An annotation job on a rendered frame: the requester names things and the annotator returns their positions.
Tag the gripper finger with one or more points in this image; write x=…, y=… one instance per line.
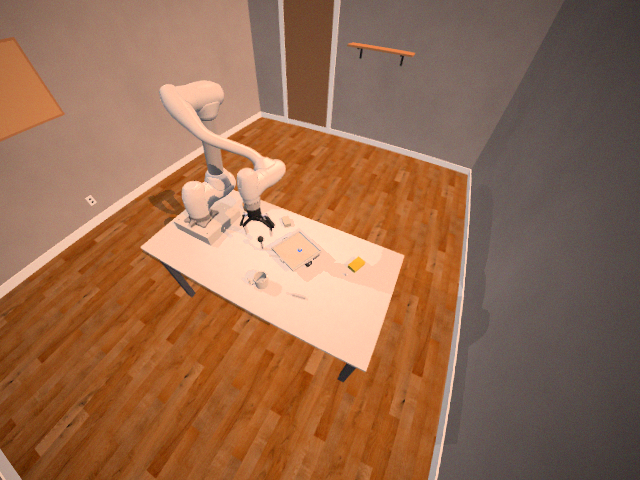
x=246, y=222
x=267, y=222

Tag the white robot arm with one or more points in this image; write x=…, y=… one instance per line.
x=205, y=97

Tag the grey mug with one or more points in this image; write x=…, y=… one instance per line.
x=261, y=279

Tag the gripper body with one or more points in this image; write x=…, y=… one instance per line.
x=254, y=214

